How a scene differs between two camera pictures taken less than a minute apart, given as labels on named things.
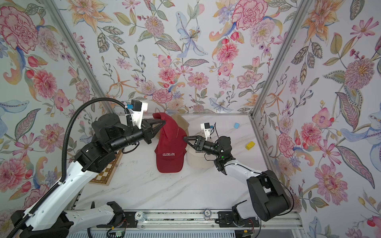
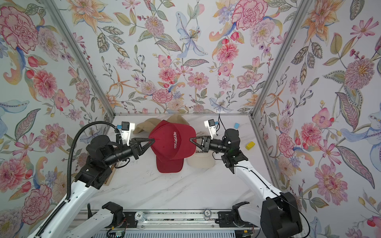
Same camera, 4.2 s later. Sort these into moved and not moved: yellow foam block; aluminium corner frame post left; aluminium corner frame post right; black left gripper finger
Moved: black left gripper finger
Not moved: yellow foam block; aluminium corner frame post left; aluminium corner frame post right
